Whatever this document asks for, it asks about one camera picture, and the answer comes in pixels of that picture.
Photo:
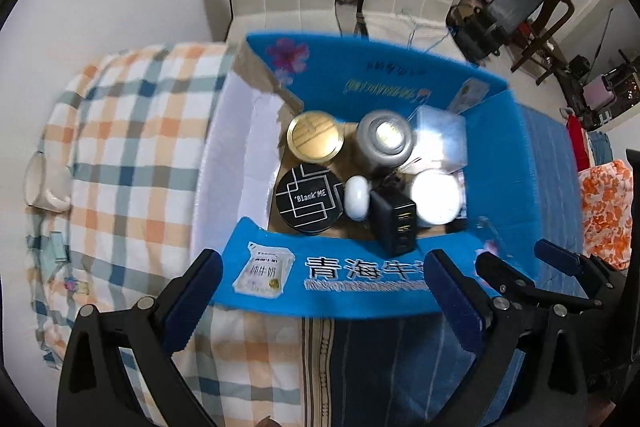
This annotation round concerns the blue striped cloth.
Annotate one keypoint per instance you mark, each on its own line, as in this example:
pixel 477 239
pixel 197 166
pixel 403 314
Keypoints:
pixel 400 372

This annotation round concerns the grey power charger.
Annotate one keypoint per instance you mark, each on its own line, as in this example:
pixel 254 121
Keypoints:
pixel 392 221

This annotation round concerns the white earbuds case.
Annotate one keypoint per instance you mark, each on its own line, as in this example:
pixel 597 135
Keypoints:
pixel 357 198

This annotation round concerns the orange floral blanket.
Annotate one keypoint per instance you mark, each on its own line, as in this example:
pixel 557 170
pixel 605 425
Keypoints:
pixel 607 192

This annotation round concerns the plaid checkered cloth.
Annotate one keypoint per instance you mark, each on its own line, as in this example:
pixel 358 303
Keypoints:
pixel 131 127

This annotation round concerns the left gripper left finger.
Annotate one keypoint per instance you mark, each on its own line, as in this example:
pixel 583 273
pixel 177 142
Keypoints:
pixel 94 387

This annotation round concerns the gold round tin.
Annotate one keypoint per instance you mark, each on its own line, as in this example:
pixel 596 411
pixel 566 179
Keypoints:
pixel 315 137

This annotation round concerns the black round cushion compact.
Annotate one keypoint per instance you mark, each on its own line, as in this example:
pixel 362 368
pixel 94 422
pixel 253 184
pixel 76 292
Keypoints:
pixel 309 198

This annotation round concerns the silver round tin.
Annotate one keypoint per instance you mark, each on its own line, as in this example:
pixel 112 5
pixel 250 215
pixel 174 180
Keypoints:
pixel 384 140

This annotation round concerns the black weight bench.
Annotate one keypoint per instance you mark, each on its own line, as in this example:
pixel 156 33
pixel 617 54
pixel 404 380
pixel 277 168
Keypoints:
pixel 481 30

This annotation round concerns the pink suitcase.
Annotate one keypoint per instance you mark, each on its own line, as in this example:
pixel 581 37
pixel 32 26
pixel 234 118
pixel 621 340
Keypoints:
pixel 597 94

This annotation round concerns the red cloth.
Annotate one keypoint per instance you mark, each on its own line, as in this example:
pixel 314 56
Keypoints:
pixel 578 140

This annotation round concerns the blue wire hanger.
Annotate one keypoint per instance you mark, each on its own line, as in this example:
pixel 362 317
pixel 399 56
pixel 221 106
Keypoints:
pixel 425 36

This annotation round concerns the brown wooden chair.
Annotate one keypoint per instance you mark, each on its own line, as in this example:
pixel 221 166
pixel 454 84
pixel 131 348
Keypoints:
pixel 535 38

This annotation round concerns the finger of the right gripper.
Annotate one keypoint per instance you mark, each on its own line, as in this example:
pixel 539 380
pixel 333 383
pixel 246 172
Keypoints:
pixel 575 259
pixel 605 289

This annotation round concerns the keys with black fob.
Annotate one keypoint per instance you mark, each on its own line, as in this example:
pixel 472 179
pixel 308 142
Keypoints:
pixel 389 180

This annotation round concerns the clear plastic box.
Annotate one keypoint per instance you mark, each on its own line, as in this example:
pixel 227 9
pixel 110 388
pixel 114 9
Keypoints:
pixel 439 141

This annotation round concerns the white ceramic mug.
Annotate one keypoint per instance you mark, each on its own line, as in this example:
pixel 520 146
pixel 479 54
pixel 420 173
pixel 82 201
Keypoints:
pixel 47 184

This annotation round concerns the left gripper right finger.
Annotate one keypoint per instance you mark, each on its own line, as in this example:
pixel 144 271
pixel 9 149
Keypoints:
pixel 494 329

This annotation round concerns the blue cardboard milk box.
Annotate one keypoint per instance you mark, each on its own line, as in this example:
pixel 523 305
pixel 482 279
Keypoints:
pixel 341 273

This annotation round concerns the white round jar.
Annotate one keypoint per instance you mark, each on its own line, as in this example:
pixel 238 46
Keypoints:
pixel 438 197

